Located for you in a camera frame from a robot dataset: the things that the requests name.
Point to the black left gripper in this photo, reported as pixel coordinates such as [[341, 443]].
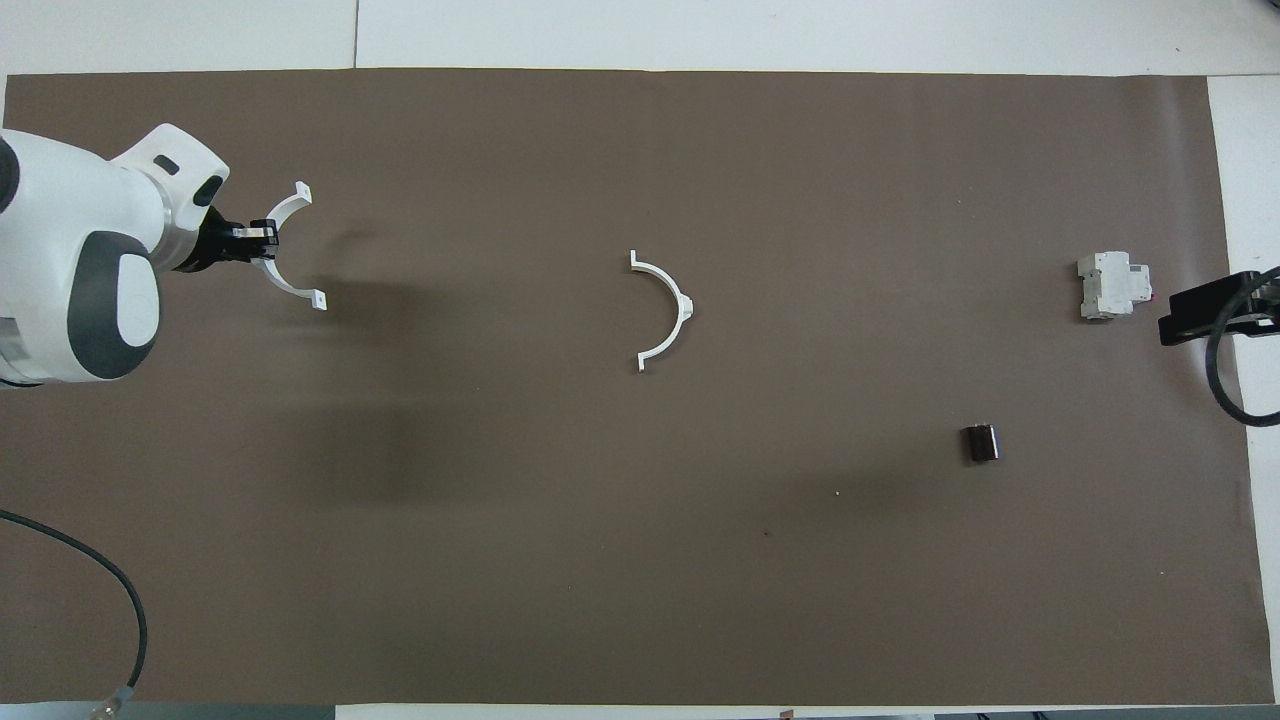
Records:
[[220, 245]]

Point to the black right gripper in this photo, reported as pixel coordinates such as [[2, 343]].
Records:
[[1220, 305]]

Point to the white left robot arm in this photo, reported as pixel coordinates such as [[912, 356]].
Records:
[[60, 210]]

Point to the white circuit breaker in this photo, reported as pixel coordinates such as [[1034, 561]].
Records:
[[1105, 290]]

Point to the small dark brown cylinder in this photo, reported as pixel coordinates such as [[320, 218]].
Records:
[[981, 444]]

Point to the brown paper table mat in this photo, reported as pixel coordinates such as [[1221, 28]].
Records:
[[600, 500]]

